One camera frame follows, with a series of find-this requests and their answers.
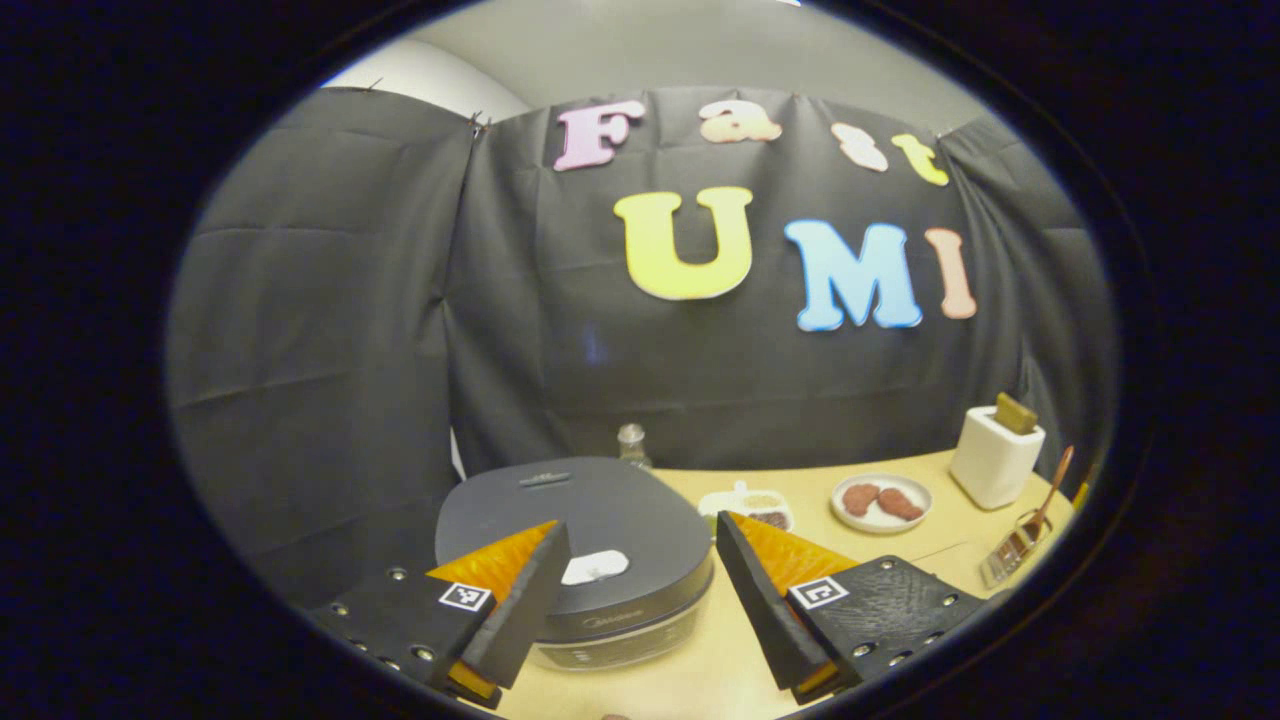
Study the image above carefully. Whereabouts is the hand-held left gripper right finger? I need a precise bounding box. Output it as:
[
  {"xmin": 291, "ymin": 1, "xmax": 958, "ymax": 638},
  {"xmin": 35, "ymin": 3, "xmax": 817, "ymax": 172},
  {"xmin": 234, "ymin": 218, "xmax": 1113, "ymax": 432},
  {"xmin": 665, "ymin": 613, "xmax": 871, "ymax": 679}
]
[{"xmin": 713, "ymin": 510, "xmax": 986, "ymax": 707}]

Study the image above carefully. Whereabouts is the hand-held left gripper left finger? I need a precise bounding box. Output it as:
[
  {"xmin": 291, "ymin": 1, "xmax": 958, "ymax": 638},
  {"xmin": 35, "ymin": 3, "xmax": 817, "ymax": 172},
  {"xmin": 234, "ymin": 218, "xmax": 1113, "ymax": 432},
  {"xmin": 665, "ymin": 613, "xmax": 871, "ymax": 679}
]
[{"xmin": 310, "ymin": 520, "xmax": 573, "ymax": 711}]

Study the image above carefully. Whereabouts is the brown wooden spoon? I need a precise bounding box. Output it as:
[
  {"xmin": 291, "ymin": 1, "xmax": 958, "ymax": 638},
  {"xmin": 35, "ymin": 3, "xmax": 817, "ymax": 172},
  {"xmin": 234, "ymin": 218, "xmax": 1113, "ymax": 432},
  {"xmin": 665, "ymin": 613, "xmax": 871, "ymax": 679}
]
[{"xmin": 1030, "ymin": 445, "xmax": 1076, "ymax": 531}]

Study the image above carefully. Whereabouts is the grey rice cooker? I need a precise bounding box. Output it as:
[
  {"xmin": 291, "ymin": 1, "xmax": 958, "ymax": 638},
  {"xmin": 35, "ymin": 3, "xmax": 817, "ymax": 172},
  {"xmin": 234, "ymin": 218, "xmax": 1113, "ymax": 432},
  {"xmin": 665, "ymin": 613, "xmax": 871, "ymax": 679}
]
[{"xmin": 435, "ymin": 457, "xmax": 716, "ymax": 671}]

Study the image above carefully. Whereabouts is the white toaster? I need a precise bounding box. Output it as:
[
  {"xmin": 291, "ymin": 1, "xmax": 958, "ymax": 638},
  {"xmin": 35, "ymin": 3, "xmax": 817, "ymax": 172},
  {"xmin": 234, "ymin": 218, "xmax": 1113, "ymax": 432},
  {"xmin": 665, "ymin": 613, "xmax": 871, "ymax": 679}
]
[{"xmin": 950, "ymin": 405, "xmax": 1047, "ymax": 511}]

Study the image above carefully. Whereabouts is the brown toast slice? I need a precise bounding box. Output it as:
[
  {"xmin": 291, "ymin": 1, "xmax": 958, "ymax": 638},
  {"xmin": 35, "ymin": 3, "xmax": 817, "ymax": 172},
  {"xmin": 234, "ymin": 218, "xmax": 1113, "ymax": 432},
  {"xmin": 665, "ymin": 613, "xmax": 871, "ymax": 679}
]
[{"xmin": 993, "ymin": 392, "xmax": 1039, "ymax": 436}]

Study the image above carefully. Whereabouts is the white divided bean dish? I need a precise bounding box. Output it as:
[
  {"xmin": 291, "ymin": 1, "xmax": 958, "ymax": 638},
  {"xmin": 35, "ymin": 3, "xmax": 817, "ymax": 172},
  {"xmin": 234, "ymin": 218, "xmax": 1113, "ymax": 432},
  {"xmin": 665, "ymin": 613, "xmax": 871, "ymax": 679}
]
[{"xmin": 697, "ymin": 481, "xmax": 796, "ymax": 534}]

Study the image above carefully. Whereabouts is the white round plate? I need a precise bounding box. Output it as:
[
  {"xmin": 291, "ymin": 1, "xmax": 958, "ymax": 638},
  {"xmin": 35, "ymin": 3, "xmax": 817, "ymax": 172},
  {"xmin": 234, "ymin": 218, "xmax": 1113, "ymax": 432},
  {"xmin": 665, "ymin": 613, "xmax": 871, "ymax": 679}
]
[{"xmin": 830, "ymin": 472, "xmax": 934, "ymax": 534}]

